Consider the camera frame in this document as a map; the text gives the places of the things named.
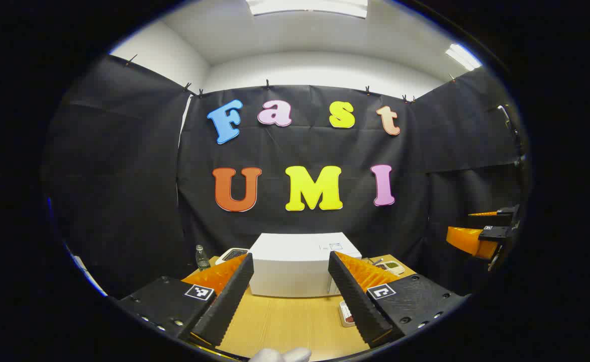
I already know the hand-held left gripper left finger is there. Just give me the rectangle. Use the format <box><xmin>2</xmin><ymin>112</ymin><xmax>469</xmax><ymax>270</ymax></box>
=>
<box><xmin>117</xmin><ymin>253</ymin><xmax>254</xmax><ymax>348</ymax></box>

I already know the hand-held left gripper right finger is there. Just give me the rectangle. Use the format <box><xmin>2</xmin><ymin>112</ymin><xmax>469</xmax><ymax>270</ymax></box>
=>
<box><xmin>328</xmin><ymin>251</ymin><xmax>469</xmax><ymax>348</ymax></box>

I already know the black backdrop cloth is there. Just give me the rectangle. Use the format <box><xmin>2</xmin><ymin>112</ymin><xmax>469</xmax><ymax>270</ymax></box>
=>
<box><xmin>41</xmin><ymin>53</ymin><xmax>527</xmax><ymax>302</ymax></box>

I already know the white microwave oven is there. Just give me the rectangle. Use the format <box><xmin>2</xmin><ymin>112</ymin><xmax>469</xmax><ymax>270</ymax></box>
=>
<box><xmin>248</xmin><ymin>232</ymin><xmax>362</xmax><ymax>298</ymax></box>

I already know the white toaster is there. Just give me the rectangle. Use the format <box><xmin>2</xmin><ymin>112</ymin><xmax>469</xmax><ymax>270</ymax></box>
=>
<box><xmin>215</xmin><ymin>248</ymin><xmax>249</xmax><ymax>265</ymax></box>

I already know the ceiling light panel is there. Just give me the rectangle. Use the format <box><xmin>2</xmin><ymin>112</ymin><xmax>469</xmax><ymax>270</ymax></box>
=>
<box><xmin>446</xmin><ymin>43</ymin><xmax>482</xmax><ymax>71</ymax></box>
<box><xmin>246</xmin><ymin>0</ymin><xmax>369</xmax><ymax>19</ymax></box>

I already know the white rectangular dish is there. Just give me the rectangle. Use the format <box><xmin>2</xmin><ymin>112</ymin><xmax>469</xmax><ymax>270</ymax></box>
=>
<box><xmin>339</xmin><ymin>301</ymin><xmax>357</xmax><ymax>328</ymax></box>

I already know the grey metal stand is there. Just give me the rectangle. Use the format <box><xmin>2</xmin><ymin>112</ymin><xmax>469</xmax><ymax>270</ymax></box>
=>
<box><xmin>497</xmin><ymin>105</ymin><xmax>527</xmax><ymax>169</ymax></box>

